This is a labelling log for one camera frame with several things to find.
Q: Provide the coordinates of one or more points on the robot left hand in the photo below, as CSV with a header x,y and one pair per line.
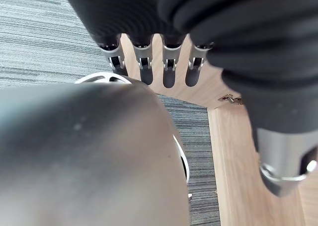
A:
x,y
223,20

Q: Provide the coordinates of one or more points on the metal cabinet door hinge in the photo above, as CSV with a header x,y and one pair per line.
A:
x,y
231,99

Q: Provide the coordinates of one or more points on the light wood office cabinet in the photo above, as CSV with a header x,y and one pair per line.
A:
x,y
193,97

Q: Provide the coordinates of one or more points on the wood cabinet door with hinges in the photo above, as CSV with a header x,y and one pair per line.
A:
x,y
238,161

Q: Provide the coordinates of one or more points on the robot silver left leg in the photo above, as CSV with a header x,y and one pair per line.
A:
x,y
87,156

